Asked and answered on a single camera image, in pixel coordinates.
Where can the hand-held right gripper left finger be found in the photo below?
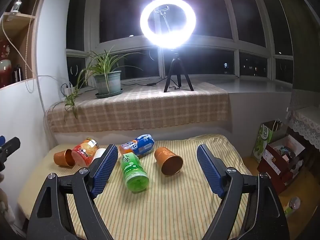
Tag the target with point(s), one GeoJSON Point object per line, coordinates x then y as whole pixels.
{"type": "Point", "coordinates": [105, 170]}

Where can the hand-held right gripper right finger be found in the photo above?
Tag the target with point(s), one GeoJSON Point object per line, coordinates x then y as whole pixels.
{"type": "Point", "coordinates": [208, 170]}

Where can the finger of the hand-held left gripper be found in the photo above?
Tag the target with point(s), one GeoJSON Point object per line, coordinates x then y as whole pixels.
{"type": "Point", "coordinates": [10, 146]}

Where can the orange paper cup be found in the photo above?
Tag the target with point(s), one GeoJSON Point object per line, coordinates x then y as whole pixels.
{"type": "Point", "coordinates": [60, 158]}
{"type": "Point", "coordinates": [165, 157]}

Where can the white bottle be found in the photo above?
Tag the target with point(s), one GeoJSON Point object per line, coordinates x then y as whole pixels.
{"type": "Point", "coordinates": [100, 153]}

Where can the green tea bottle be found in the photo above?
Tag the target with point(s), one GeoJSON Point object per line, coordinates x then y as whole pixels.
{"type": "Point", "coordinates": [132, 170]}

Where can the blue drink bottle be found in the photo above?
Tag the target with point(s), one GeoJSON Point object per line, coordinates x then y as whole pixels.
{"type": "Point", "coordinates": [140, 145]}

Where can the striped yellow cloth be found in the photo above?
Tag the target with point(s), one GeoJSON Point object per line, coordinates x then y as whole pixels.
{"type": "Point", "coordinates": [175, 205]}

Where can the green paper bag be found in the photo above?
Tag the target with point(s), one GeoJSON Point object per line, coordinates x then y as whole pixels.
{"type": "Point", "coordinates": [262, 142]}

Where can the dark red box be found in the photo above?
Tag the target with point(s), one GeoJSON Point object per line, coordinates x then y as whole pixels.
{"type": "Point", "coordinates": [272, 165]}

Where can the dark flask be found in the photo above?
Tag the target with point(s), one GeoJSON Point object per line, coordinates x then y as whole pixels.
{"type": "Point", "coordinates": [17, 73]}

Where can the green pot saucer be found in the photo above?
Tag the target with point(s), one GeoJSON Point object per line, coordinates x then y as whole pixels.
{"type": "Point", "coordinates": [110, 95]}

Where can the checked cloth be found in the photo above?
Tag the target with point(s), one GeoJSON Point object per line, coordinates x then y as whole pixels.
{"type": "Point", "coordinates": [150, 107]}

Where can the red vase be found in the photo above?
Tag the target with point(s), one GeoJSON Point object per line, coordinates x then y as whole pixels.
{"type": "Point", "coordinates": [4, 67]}

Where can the white power plug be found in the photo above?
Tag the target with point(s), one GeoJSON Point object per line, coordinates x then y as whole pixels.
{"type": "Point", "coordinates": [68, 90]}

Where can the green flower pot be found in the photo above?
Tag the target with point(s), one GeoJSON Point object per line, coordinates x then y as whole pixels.
{"type": "Point", "coordinates": [110, 81]}

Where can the clear plastic bottle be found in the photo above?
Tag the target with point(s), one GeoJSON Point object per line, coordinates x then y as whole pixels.
{"type": "Point", "coordinates": [292, 205]}

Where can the white lace cloth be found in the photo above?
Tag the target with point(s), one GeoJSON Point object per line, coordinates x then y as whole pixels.
{"type": "Point", "coordinates": [306, 122]}

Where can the black tripod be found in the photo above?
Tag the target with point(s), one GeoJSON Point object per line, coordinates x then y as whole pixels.
{"type": "Point", "coordinates": [175, 66]}

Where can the spider plant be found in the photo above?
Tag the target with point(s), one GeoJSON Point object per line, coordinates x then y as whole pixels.
{"type": "Point", "coordinates": [100, 60]}

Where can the wooden shelf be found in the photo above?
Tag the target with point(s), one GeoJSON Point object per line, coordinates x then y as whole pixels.
{"type": "Point", "coordinates": [25, 17]}

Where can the dark curtain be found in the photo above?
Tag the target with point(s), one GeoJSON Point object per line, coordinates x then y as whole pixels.
{"type": "Point", "coordinates": [305, 55]}

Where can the phone holder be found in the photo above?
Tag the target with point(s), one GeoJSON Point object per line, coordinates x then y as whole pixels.
{"type": "Point", "coordinates": [163, 12]}

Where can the window frame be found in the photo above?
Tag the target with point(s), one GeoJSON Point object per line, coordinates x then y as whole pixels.
{"type": "Point", "coordinates": [235, 43]}

